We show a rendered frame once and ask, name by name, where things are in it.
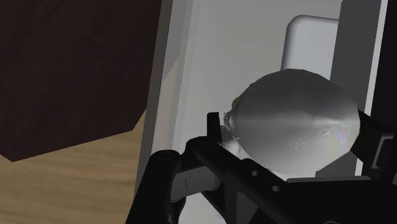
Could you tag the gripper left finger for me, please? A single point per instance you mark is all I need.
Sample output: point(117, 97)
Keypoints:
point(217, 158)

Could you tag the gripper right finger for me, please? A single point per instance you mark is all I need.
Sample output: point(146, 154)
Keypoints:
point(378, 145)

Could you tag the pale grey round object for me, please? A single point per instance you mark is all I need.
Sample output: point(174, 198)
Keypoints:
point(294, 124)

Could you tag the white rounded block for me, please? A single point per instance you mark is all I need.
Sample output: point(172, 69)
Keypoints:
point(310, 43)

